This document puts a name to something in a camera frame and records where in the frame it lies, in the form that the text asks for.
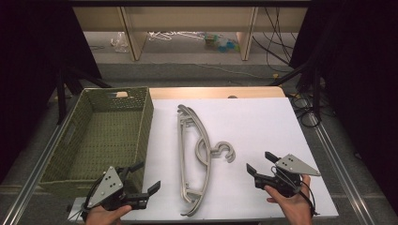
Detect white wire hangers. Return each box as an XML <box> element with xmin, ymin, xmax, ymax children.
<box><xmin>147</xmin><ymin>30</ymin><xmax>207</xmax><ymax>42</ymax></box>

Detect clear plastic bag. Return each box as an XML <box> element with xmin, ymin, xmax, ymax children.
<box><xmin>110</xmin><ymin>31</ymin><xmax>130</xmax><ymax>53</ymax></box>

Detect aluminium rail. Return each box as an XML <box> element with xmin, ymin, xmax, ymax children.
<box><xmin>306</xmin><ymin>112</ymin><xmax>378</xmax><ymax>225</ymax></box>
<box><xmin>0</xmin><ymin>113</ymin><xmax>78</xmax><ymax>225</ymax></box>

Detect white foam board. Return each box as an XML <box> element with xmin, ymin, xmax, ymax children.
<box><xmin>67</xmin><ymin>97</ymin><xmax>340</xmax><ymax>223</ymax></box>

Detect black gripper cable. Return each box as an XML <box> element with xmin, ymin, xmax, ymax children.
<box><xmin>271</xmin><ymin>165</ymin><xmax>320</xmax><ymax>218</ymax></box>
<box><xmin>67</xmin><ymin>175</ymin><xmax>106</xmax><ymax>221</ymax></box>

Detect black metal stand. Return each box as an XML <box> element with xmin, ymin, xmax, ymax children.
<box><xmin>267</xmin><ymin>60</ymin><xmax>324</xmax><ymax>122</ymax></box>
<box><xmin>55</xmin><ymin>66</ymin><xmax>113</xmax><ymax>126</ymax></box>

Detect person's left hand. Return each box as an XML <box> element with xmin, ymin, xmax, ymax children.
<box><xmin>84</xmin><ymin>204</ymin><xmax>133</xmax><ymax>225</ymax></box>

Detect black coiled floor cables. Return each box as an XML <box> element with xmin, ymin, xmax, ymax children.
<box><xmin>288</xmin><ymin>91</ymin><xmax>323</xmax><ymax>128</ymax></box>

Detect light wooden desk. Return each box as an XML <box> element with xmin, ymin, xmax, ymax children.
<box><xmin>72</xmin><ymin>7</ymin><xmax>308</xmax><ymax>62</ymax></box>

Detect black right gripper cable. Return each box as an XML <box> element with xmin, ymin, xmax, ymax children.
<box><xmin>271</xmin><ymin>165</ymin><xmax>320</xmax><ymax>218</ymax></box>

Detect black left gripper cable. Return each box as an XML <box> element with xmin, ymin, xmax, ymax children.
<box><xmin>67</xmin><ymin>175</ymin><xmax>106</xmax><ymax>221</ymax></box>

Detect colourful plastic toys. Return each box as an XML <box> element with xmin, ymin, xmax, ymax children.
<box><xmin>204</xmin><ymin>33</ymin><xmax>240</xmax><ymax>53</ymax></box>

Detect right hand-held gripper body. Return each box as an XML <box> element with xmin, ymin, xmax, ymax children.
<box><xmin>253</xmin><ymin>153</ymin><xmax>322</xmax><ymax>199</ymax></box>

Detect yellow-green floor cable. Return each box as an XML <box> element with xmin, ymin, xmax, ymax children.
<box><xmin>193</xmin><ymin>63</ymin><xmax>280</xmax><ymax>80</ymax></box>

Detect person's right hand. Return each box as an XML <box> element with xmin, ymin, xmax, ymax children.
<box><xmin>264</xmin><ymin>173</ymin><xmax>314</xmax><ymax>225</ymax></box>

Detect green woven basket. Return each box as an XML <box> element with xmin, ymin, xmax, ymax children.
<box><xmin>38</xmin><ymin>86</ymin><xmax>155</xmax><ymax>199</ymax></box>

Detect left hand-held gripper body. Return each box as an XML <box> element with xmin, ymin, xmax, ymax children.
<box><xmin>82</xmin><ymin>165</ymin><xmax>148</xmax><ymax>212</ymax></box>

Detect black hanging cables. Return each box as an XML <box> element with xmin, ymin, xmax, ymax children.
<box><xmin>252</xmin><ymin>7</ymin><xmax>299</xmax><ymax>66</ymax></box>

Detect dark curtain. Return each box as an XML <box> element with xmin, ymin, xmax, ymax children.
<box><xmin>0</xmin><ymin>0</ymin><xmax>103</xmax><ymax>186</ymax></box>
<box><xmin>288</xmin><ymin>0</ymin><xmax>398</xmax><ymax>217</ymax></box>

